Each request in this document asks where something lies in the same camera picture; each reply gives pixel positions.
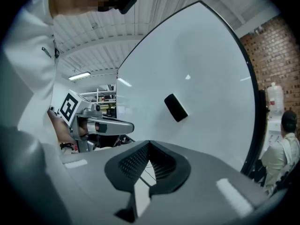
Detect clear water bottle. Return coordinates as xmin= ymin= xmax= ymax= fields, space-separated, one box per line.
xmin=266 ymin=82 xmax=285 ymax=114

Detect person's white shirt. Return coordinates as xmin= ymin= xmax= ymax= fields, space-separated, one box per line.
xmin=2 ymin=0 xmax=62 ymax=150

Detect metal storage shelf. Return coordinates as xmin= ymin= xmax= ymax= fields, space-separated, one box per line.
xmin=79 ymin=89 xmax=117 ymax=117

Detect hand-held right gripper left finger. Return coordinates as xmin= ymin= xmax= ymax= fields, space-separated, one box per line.
xmin=53 ymin=140 xmax=150 ymax=225

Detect black white whiteboard eraser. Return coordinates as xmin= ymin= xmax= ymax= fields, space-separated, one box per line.
xmin=164 ymin=93 xmax=189 ymax=123

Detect person's left hand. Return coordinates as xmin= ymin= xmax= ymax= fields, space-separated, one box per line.
xmin=78 ymin=120 xmax=97 ymax=136

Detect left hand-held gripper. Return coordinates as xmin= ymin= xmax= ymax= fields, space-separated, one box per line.
xmin=60 ymin=90 xmax=135 ymax=153

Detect white water dispenser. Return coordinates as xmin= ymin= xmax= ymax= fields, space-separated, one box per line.
xmin=264 ymin=113 xmax=285 ymax=154

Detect ceiling tube light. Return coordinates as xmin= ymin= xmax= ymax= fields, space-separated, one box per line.
xmin=68 ymin=71 xmax=91 ymax=81

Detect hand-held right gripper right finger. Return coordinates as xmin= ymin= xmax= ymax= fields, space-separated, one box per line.
xmin=140 ymin=140 xmax=277 ymax=225

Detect large white whiteboard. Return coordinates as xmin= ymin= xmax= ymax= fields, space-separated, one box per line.
xmin=115 ymin=0 xmax=260 ymax=173

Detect person's left forearm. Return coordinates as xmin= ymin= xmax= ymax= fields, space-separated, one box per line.
xmin=47 ymin=108 xmax=74 ymax=143

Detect black head-mounted camera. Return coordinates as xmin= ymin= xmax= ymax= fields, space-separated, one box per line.
xmin=117 ymin=0 xmax=138 ymax=15

